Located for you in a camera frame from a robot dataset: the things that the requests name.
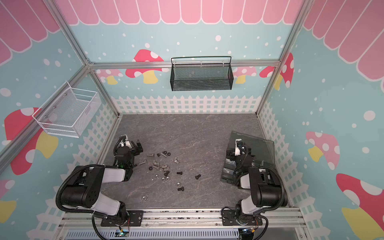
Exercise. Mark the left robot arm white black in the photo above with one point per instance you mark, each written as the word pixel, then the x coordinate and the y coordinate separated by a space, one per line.
pixel 80 192

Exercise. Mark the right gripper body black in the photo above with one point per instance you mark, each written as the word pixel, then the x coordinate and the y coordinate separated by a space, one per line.
pixel 242 153

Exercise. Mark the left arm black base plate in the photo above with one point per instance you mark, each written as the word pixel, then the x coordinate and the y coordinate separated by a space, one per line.
pixel 131 218

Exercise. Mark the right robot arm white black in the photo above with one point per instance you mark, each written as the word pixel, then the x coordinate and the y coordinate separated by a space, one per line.
pixel 267 191

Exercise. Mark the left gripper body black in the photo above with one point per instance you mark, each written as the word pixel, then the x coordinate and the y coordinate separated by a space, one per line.
pixel 132 149

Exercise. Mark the grey transparent organizer box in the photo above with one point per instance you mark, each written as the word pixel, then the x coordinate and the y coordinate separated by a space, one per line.
pixel 261 148

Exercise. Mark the black wire mesh basket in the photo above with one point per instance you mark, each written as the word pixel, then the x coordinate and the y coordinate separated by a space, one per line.
pixel 207 73

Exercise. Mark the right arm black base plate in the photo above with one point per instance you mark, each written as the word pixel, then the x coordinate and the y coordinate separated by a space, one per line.
pixel 237 218

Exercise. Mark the white wire mesh basket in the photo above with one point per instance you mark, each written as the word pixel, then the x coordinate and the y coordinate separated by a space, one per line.
pixel 68 112

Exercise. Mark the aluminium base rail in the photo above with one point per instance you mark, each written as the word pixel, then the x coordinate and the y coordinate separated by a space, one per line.
pixel 187 218

